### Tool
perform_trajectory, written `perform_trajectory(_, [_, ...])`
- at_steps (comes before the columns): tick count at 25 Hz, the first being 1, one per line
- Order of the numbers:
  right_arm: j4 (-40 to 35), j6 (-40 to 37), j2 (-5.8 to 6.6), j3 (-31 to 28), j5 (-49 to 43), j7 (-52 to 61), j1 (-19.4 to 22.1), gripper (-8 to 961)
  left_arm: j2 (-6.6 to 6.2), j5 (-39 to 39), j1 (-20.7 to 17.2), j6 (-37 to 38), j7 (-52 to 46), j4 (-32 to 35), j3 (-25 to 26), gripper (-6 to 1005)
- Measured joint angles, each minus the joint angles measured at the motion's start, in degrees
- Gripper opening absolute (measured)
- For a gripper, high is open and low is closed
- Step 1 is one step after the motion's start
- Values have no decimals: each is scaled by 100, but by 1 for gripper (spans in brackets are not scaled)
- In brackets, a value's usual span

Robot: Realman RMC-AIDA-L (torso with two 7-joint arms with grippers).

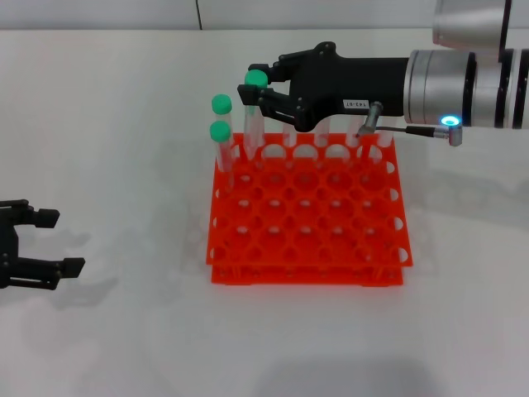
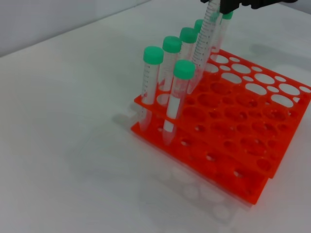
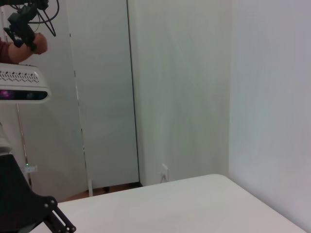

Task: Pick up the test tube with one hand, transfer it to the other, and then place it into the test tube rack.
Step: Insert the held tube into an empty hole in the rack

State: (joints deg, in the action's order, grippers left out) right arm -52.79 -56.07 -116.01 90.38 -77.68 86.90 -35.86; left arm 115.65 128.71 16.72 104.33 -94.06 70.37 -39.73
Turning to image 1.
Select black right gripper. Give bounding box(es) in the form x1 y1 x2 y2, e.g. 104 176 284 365
238 41 410 133

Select right arm gripper cable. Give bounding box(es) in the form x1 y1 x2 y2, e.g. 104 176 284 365
355 101 464 146

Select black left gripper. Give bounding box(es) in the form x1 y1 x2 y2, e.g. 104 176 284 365
0 199 86 290

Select orange test tube rack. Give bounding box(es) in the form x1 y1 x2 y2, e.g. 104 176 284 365
205 132 414 287

